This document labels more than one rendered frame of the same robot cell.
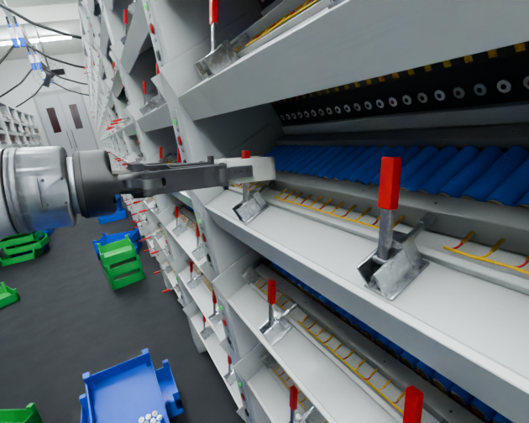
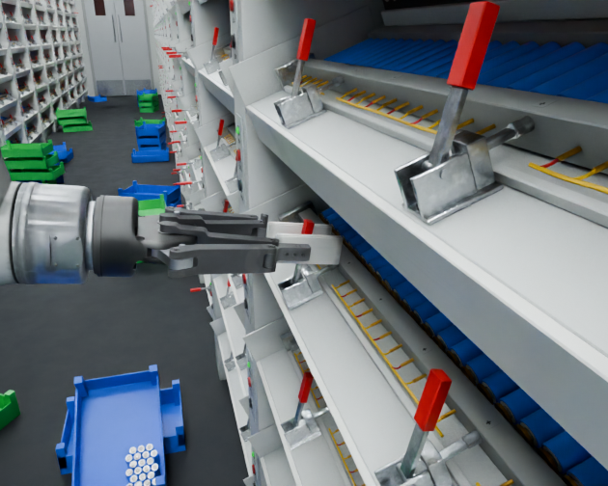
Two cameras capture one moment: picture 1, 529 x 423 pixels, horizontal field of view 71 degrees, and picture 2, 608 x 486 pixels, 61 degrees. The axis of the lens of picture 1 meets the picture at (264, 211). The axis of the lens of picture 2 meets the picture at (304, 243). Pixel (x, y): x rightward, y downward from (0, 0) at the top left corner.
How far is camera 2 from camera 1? 14 cm
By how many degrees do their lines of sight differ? 9
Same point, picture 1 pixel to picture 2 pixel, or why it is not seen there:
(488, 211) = (532, 472)
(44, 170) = (60, 227)
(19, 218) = (23, 275)
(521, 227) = not seen: outside the picture
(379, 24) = (439, 279)
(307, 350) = (329, 472)
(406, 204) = (459, 404)
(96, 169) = (120, 229)
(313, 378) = not seen: outside the picture
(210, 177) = (253, 261)
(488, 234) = not seen: outside the picture
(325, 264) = (353, 429)
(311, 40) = (380, 221)
